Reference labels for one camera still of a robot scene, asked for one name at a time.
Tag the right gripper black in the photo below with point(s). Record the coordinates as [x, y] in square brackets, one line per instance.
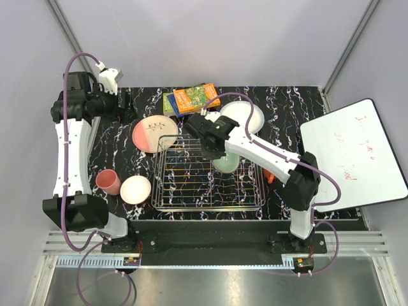
[209, 155]

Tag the pink cream floral plate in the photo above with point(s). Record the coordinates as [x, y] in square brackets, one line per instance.
[154, 134]

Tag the orange bowl white inside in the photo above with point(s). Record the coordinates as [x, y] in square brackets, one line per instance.
[135, 190]

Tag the white dry erase board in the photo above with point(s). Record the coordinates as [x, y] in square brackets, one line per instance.
[352, 147]

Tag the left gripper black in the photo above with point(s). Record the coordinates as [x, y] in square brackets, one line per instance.
[127, 113]

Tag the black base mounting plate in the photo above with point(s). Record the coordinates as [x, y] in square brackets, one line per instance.
[215, 243]

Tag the blue book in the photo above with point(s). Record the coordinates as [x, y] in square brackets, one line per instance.
[173, 103]

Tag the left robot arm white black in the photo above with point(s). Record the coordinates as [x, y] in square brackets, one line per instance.
[73, 207]

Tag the steel wire dish rack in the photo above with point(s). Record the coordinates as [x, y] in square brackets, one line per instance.
[186, 182]

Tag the orange ceramic mug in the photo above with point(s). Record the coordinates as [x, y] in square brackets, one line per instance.
[269, 176]

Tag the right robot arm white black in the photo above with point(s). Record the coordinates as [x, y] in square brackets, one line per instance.
[298, 173]

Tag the pale green ceramic bowl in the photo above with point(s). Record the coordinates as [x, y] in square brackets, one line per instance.
[227, 164]

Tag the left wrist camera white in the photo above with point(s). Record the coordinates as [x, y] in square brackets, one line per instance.
[109, 78]

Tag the pink plastic cup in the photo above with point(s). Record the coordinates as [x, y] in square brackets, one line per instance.
[108, 181]

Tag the green book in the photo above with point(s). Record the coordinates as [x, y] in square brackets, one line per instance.
[167, 108]

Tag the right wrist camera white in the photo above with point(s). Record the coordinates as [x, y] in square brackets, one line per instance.
[210, 115]

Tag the white paper plate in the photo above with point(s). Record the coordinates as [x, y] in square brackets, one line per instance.
[240, 111]

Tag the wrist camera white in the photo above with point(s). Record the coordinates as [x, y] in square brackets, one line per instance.
[210, 115]
[109, 78]

